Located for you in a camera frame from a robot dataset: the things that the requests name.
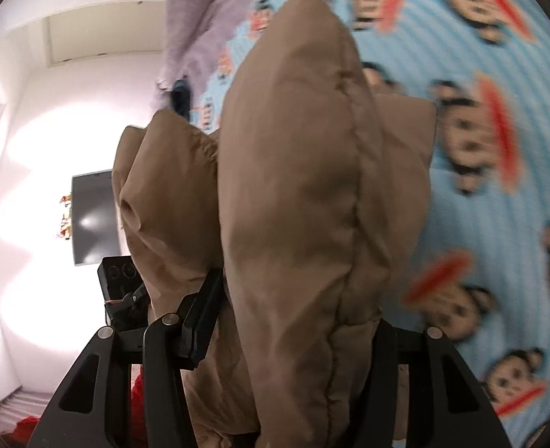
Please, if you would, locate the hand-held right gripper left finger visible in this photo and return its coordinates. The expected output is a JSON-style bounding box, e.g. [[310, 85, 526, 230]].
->
[[25, 268, 224, 448]]

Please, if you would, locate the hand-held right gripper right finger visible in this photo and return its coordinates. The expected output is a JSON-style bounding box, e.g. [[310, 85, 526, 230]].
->
[[350, 320, 513, 448]]

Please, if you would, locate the brown puffer jacket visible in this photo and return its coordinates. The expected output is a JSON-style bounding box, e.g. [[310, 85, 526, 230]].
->
[[112, 0, 438, 448]]

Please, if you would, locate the red cloth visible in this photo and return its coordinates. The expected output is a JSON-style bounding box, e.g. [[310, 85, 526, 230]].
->
[[11, 371, 146, 448]]

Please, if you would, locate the monkey print striped blanket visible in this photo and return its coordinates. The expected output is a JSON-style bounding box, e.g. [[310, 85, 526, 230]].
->
[[188, 0, 550, 448]]

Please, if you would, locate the dark teal garment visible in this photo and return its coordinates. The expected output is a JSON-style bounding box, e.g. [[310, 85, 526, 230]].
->
[[170, 78, 192, 119]]

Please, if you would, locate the purple plush blanket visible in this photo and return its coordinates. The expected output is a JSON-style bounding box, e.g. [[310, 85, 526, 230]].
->
[[156, 0, 276, 91]]

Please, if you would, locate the black wall television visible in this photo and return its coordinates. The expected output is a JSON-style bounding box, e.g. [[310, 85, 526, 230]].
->
[[71, 169, 123, 267]]

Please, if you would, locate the colourful wall decoration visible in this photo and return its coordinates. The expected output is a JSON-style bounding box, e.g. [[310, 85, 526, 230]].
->
[[53, 193, 74, 240]]

